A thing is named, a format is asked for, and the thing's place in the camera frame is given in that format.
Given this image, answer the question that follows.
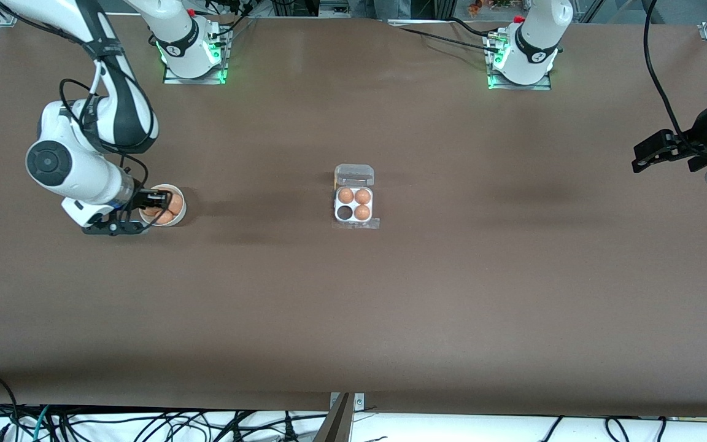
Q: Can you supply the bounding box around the clear plastic egg box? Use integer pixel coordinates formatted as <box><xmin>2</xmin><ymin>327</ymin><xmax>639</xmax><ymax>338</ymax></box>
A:
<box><xmin>333</xmin><ymin>163</ymin><xmax>376</xmax><ymax>227</ymax></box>

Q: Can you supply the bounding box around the white round bowl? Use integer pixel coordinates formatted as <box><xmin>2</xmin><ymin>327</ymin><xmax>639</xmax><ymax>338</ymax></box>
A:
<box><xmin>139</xmin><ymin>184</ymin><xmax>187</xmax><ymax>228</ymax></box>

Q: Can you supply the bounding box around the clear tape strip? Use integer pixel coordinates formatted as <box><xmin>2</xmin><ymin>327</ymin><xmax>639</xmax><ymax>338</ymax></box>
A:
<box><xmin>331</xmin><ymin>216</ymin><xmax>381</xmax><ymax>231</ymax></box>

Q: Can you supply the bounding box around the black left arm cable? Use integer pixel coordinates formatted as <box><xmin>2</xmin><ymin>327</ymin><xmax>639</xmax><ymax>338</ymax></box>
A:
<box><xmin>644</xmin><ymin>0</ymin><xmax>698</xmax><ymax>154</ymax></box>

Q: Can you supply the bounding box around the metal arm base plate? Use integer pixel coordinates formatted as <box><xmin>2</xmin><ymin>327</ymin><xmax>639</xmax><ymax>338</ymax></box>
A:
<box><xmin>163</xmin><ymin>28</ymin><xmax>227</xmax><ymax>85</ymax></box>
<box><xmin>487</xmin><ymin>31</ymin><xmax>552</xmax><ymax>91</ymax></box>

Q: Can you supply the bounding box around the teal cable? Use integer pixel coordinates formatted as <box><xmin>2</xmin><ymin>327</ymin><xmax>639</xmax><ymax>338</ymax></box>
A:
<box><xmin>32</xmin><ymin>405</ymin><xmax>51</xmax><ymax>442</ymax></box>

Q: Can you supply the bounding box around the dark slanted post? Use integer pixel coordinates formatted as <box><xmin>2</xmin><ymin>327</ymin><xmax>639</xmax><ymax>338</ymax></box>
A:
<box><xmin>314</xmin><ymin>393</ymin><xmax>354</xmax><ymax>442</ymax></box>

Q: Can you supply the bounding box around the metal table edge bracket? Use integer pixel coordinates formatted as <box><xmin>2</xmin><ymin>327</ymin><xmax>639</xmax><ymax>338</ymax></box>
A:
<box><xmin>329</xmin><ymin>393</ymin><xmax>365</xmax><ymax>424</ymax></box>

